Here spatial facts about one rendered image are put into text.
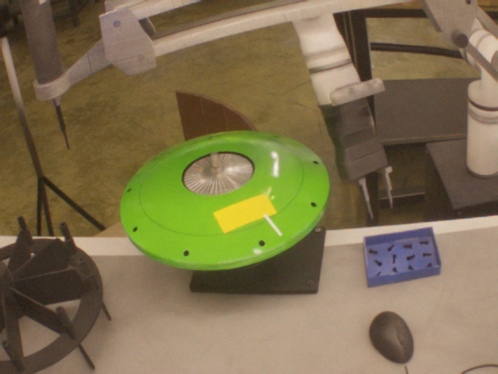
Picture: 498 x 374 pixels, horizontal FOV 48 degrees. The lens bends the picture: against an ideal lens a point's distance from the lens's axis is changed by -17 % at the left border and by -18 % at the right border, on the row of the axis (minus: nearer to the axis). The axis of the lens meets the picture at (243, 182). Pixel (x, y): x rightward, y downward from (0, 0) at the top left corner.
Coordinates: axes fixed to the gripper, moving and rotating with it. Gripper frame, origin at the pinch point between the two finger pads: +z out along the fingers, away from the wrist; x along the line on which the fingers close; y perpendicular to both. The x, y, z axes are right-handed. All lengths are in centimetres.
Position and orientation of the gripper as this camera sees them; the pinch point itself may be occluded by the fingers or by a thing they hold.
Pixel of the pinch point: (382, 213)
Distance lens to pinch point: 98.4
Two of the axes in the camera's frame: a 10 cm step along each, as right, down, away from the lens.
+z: 3.1, 9.4, 1.6
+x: -9.0, 3.4, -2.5
